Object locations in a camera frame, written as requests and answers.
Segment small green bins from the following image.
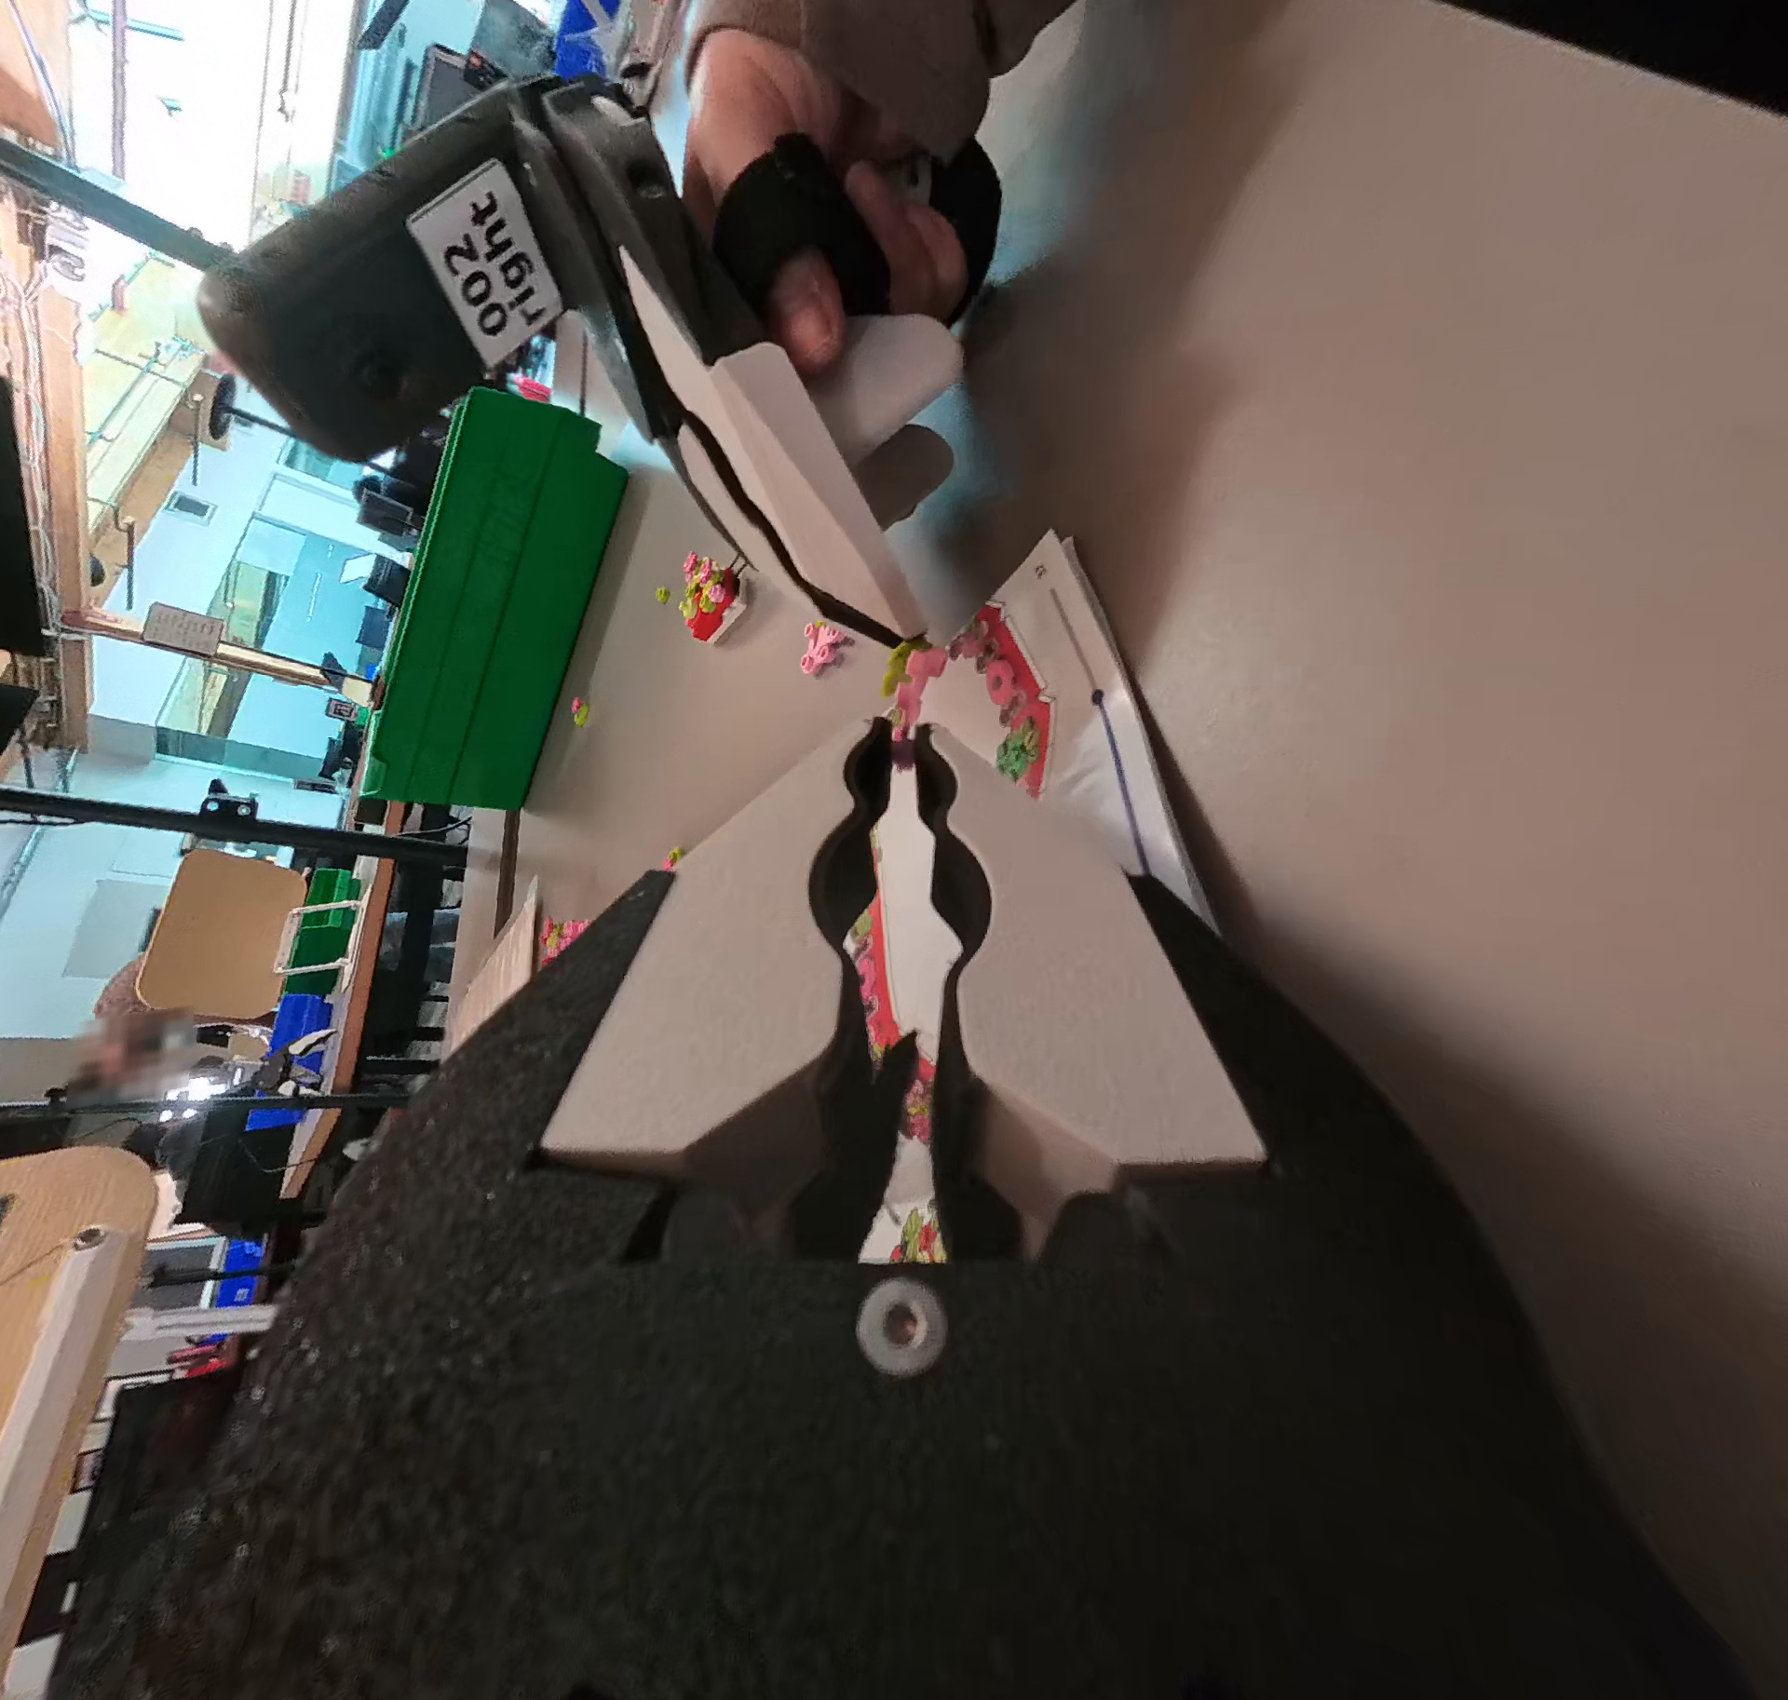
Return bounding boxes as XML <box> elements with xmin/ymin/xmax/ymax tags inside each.
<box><xmin>300</xmin><ymin>866</ymin><xmax>366</xmax><ymax>1001</ymax></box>

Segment black pole with clamp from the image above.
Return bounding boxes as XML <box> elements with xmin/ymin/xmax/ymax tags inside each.
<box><xmin>0</xmin><ymin>777</ymin><xmax>472</xmax><ymax>871</ymax></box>

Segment stack of blue bins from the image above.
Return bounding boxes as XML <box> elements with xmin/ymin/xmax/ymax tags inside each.
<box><xmin>243</xmin><ymin>984</ymin><xmax>342</xmax><ymax>1130</ymax></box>

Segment beige cardboard piece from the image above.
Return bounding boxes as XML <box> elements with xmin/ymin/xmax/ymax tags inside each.
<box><xmin>443</xmin><ymin>875</ymin><xmax>546</xmax><ymax>1064</ymax></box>

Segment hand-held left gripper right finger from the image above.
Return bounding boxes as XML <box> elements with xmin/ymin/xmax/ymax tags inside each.
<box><xmin>911</xmin><ymin>721</ymin><xmax>1267</xmax><ymax>1262</ymax></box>

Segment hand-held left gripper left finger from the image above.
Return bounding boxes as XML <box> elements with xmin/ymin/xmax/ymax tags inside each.
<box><xmin>544</xmin><ymin>714</ymin><xmax>913</xmax><ymax>1262</ymax></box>

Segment green plastic bin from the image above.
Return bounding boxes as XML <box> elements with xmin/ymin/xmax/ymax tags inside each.
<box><xmin>359</xmin><ymin>386</ymin><xmax>631</xmax><ymax>807</ymax></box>

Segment black computer monitor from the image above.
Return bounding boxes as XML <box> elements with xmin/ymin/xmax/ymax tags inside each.
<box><xmin>416</xmin><ymin>42</ymin><xmax>509</xmax><ymax>138</ymax></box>

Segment thick black pole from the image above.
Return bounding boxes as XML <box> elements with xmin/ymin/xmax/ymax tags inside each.
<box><xmin>0</xmin><ymin>132</ymin><xmax>243</xmax><ymax>273</ymax></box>

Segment wooden chair white frame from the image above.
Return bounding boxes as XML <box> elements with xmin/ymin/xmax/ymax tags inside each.
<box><xmin>0</xmin><ymin>1148</ymin><xmax>159</xmax><ymax>1691</ymax></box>

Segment person's right hand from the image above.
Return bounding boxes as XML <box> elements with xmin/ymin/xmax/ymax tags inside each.
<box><xmin>682</xmin><ymin>26</ymin><xmax>982</xmax><ymax>386</ymax></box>

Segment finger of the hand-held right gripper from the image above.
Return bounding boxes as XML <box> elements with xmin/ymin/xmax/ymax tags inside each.
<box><xmin>622</xmin><ymin>253</ymin><xmax>934</xmax><ymax>643</ymax></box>
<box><xmin>660</xmin><ymin>418</ymin><xmax>900</xmax><ymax>650</ymax></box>

